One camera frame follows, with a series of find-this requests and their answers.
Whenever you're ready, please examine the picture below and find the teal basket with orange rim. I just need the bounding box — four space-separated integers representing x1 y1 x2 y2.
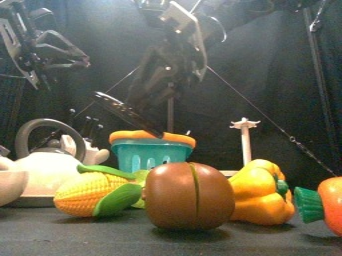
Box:
108 129 197 174

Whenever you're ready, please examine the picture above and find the white star-topped toy stand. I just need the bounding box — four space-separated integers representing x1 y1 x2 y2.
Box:
228 117 261 168

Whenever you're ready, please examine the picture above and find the small white grey toy appliance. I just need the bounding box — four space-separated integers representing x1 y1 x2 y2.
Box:
58 108 110 166

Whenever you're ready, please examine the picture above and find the brown round toy vegetable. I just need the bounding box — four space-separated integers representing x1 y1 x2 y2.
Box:
142 161 236 232

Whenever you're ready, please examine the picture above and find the silver white toy kettle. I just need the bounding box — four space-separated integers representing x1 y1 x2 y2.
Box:
5 118 88 208

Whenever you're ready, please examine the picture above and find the yellow toy corn green husk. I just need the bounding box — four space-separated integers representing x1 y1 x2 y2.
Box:
52 163 145 218

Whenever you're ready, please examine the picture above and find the yellow toy bell pepper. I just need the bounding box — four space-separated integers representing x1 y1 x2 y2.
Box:
227 158 296 227

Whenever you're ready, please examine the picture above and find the orange toy carrot green top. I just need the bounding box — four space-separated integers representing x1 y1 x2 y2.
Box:
292 176 342 238

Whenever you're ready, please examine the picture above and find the thin diagonal steel wire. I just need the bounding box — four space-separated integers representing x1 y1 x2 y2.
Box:
72 66 141 119
205 64 339 178

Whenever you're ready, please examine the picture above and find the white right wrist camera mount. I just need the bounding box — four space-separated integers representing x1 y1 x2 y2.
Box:
158 1 209 83

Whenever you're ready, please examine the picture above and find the black metal frame post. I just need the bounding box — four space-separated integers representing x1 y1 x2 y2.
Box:
303 6 333 161

